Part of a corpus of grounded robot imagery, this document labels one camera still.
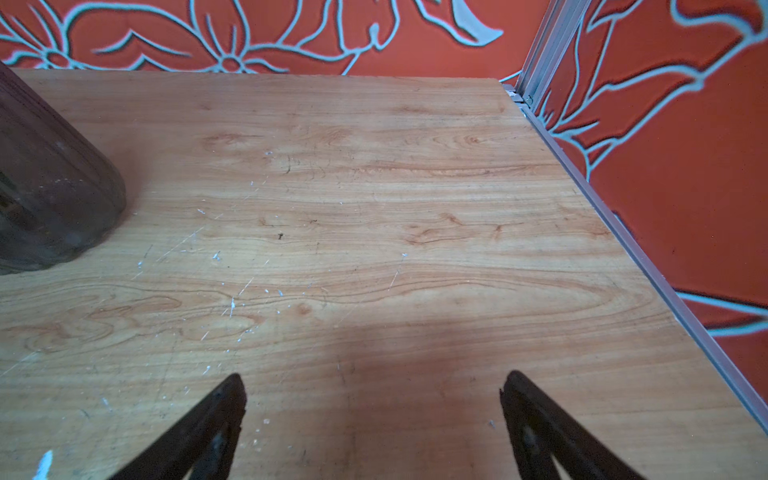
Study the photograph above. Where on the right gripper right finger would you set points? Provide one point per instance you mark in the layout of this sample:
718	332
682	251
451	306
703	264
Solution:
545	438

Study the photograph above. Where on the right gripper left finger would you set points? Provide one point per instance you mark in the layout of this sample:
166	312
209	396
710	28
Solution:
201	445

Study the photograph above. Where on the brown ribbed glass vase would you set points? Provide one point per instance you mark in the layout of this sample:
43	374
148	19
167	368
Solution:
59	194

